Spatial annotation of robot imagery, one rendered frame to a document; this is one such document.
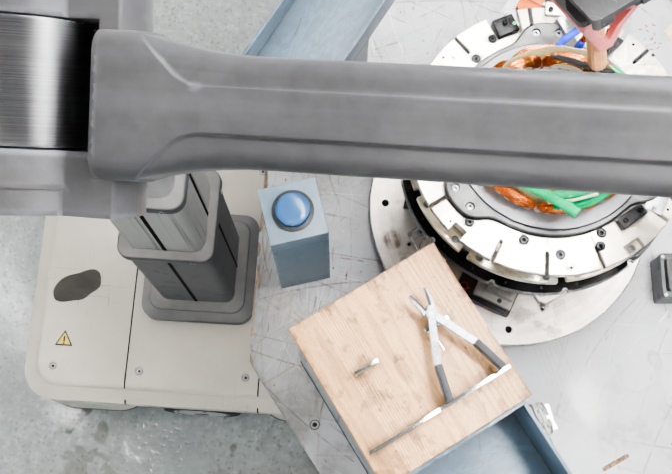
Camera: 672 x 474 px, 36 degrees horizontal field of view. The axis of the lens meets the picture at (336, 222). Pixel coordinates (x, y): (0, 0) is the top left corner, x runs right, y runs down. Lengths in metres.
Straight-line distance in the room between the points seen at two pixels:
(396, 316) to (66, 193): 0.73
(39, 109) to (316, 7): 0.88
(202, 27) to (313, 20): 1.17
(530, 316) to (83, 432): 1.13
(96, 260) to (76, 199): 1.58
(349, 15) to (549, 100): 0.91
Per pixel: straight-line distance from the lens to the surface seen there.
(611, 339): 1.47
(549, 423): 1.40
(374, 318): 1.14
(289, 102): 0.41
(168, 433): 2.22
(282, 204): 1.19
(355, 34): 1.29
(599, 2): 0.88
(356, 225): 1.45
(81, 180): 0.45
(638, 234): 1.17
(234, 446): 2.20
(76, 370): 2.00
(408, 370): 1.13
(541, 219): 1.14
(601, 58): 0.99
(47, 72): 0.45
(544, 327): 1.43
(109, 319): 2.00
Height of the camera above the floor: 2.19
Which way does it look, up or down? 75 degrees down
